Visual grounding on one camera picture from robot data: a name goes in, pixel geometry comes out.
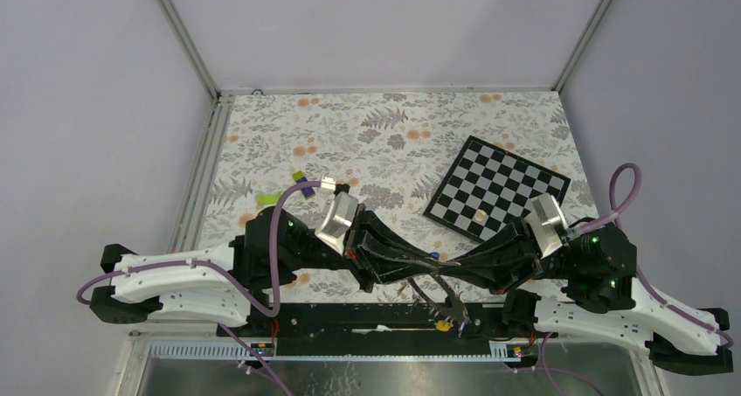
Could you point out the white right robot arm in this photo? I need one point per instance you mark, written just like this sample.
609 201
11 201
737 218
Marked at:
675 337

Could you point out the white chess piece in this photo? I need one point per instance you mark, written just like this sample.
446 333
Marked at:
480 216

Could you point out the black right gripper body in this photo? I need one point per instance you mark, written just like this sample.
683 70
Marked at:
557 265

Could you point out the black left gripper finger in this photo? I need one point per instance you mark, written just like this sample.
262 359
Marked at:
385 272
387 251

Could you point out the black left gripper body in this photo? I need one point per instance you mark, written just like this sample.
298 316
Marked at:
322 253

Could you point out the black white chessboard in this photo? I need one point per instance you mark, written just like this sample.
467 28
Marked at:
489 178

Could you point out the purple yellow marker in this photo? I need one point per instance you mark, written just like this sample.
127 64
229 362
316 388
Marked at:
299 177

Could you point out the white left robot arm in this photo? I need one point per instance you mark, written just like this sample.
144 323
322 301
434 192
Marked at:
229 282

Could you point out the black front rail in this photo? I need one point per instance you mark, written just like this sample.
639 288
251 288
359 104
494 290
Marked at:
305 319

